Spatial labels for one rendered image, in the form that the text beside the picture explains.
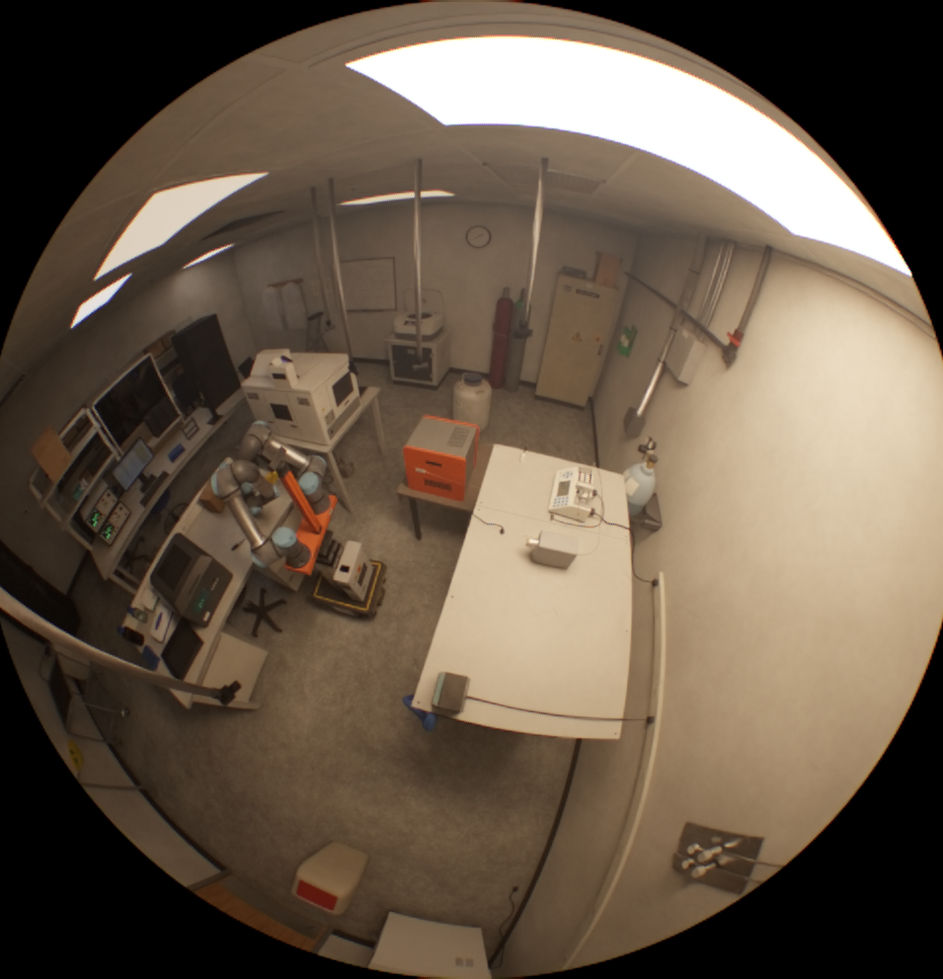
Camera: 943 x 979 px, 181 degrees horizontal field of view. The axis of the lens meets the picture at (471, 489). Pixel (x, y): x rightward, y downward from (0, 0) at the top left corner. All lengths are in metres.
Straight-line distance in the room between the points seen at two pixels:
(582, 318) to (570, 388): 1.09
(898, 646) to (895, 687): 0.10
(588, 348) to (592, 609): 3.60
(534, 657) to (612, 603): 0.36
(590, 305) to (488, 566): 3.54
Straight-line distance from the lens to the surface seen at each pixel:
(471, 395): 3.43
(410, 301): 4.76
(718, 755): 1.40
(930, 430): 1.11
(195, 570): 1.97
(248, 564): 2.11
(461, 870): 2.92
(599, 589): 1.17
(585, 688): 1.07
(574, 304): 4.06
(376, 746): 2.53
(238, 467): 1.51
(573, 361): 4.32
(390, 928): 3.04
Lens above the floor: 2.42
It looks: 50 degrees down
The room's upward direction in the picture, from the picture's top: 5 degrees clockwise
